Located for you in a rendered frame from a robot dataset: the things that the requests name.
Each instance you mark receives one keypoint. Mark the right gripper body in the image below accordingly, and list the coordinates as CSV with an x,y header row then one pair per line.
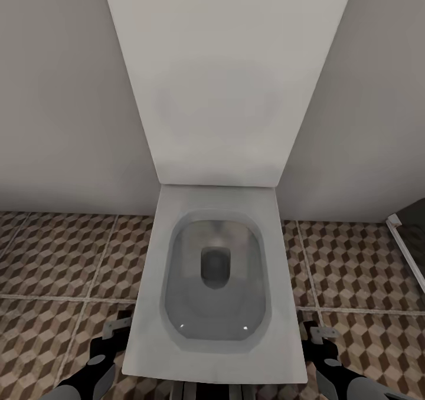
x,y
310,349

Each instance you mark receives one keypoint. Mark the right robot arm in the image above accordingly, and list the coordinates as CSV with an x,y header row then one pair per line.
x,y
337,382

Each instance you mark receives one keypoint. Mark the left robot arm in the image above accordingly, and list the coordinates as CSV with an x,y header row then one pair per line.
x,y
97,377

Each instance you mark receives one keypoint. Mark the mousetrap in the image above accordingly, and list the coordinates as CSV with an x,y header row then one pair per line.
x,y
309,324
124,314

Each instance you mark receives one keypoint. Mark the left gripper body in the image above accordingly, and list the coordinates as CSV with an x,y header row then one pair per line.
x,y
118,342

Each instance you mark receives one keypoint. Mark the door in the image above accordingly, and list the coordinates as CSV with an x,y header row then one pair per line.
x,y
410,224

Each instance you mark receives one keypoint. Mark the shower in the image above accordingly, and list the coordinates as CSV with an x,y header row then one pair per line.
x,y
407,255

